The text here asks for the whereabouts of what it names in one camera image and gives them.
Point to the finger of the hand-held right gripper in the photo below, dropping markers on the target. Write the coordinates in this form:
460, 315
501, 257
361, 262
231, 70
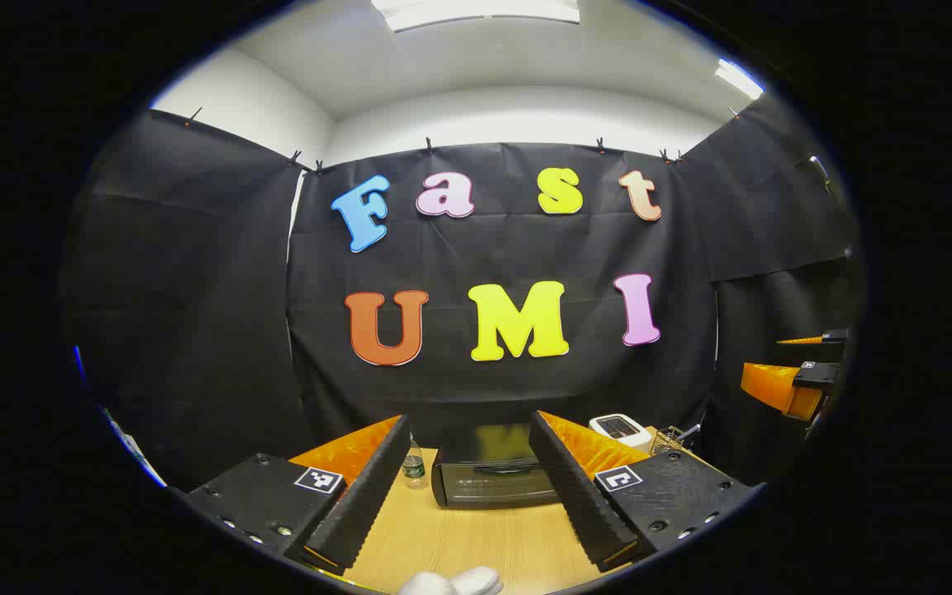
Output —
835, 336
815, 376

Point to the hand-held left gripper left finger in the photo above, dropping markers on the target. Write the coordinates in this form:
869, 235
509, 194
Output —
364, 496

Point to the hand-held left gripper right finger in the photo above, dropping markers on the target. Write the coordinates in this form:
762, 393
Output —
575, 487

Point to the black electric oven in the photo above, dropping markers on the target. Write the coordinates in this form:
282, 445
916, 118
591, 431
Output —
484, 483

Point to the clear plastic water bottle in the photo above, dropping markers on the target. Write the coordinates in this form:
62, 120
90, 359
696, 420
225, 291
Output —
415, 467

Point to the white toaster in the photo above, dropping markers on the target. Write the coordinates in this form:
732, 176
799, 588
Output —
621, 430

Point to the grey utensil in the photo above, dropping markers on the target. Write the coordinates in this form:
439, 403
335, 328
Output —
689, 430

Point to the black backdrop cloth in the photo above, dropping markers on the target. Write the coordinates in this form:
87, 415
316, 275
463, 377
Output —
195, 289

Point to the ceiling light panel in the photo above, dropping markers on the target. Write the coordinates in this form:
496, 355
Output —
739, 78
476, 10

